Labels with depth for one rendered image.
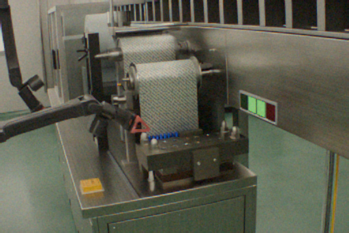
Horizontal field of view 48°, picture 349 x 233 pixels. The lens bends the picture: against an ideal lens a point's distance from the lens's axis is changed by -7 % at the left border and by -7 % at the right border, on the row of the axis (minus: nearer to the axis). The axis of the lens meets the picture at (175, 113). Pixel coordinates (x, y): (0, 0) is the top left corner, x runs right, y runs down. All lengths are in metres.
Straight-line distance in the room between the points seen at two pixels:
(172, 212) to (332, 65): 0.78
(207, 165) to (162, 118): 0.27
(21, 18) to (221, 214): 5.92
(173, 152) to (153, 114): 0.22
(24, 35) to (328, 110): 6.32
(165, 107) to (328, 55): 0.77
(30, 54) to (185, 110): 5.60
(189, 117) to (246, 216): 0.45
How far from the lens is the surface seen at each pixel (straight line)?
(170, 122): 1.67
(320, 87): 1.14
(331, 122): 1.12
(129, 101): 1.68
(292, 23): 1.24
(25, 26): 7.10
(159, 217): 1.50
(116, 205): 1.44
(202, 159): 1.52
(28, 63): 7.13
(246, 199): 1.62
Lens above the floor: 1.52
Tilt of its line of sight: 14 degrees down
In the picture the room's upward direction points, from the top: 3 degrees counter-clockwise
